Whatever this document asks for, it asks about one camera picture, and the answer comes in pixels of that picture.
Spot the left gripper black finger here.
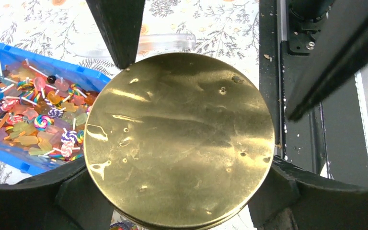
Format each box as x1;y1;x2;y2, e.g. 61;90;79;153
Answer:
0;158;114;230
248;156;368;230

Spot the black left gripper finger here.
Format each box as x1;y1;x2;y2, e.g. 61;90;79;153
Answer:
285;0;368;121
86;0;146;69

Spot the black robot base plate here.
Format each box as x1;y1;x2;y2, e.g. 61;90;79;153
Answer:
257;0;368;188

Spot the translucent plastic scoop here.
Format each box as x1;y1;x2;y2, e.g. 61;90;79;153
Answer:
74;33;196;60

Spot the blue plastic candy bin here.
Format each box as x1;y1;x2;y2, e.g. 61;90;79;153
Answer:
0;43;110;175

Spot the round cream jar lid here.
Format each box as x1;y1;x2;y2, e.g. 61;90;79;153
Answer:
84;53;276;230

